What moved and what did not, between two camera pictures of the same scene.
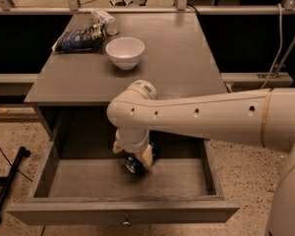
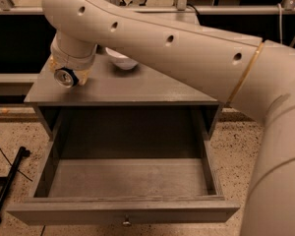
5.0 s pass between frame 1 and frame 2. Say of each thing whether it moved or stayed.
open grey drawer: stayed
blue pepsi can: moved
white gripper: moved
